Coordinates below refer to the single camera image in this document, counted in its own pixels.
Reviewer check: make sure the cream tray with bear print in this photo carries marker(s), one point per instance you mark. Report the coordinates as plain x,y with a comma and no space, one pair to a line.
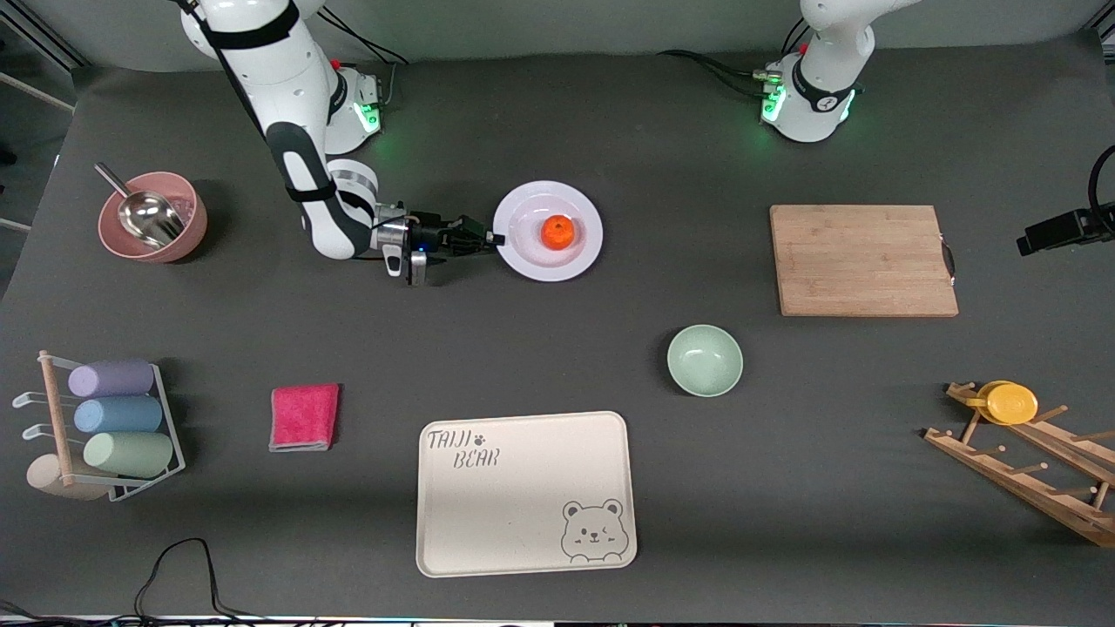
514,514

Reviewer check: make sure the beige cup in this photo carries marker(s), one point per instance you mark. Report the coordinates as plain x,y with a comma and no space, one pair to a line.
43,477

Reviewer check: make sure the wooden cutting board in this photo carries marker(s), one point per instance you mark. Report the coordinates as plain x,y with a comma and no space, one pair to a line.
858,261

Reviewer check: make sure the light green bowl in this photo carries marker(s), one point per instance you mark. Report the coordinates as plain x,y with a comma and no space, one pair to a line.
705,360

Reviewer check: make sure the yellow cup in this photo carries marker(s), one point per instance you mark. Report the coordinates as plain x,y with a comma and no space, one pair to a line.
1010,404

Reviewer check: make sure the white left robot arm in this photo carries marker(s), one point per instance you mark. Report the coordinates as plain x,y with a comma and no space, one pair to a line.
819,87

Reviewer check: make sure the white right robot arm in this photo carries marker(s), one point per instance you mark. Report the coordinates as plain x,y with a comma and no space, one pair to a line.
261,52

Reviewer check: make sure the metal scoop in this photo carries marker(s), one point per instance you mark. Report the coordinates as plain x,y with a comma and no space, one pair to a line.
152,218

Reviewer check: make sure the green cup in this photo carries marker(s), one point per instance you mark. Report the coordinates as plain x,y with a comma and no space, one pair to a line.
131,454

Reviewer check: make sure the pink folded cloth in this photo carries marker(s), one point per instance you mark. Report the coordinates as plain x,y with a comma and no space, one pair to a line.
303,418

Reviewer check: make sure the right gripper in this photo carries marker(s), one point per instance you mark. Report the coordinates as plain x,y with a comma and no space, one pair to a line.
433,238

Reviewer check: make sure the orange fruit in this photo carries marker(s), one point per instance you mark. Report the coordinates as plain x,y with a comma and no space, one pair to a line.
557,232

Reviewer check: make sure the wooden rack pole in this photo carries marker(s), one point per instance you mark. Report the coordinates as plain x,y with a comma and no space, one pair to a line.
56,409

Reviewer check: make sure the purple cup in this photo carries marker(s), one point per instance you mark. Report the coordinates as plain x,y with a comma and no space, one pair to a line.
113,379

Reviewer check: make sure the pink bowl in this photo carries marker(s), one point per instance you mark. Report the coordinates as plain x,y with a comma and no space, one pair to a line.
196,231

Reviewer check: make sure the white round plate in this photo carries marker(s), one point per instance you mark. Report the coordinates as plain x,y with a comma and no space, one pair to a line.
527,252

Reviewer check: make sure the blue cup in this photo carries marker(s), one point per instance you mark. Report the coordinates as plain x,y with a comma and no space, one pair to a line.
120,415

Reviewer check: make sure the wooden dish rack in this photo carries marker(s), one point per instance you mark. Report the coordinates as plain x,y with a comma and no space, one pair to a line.
1028,488

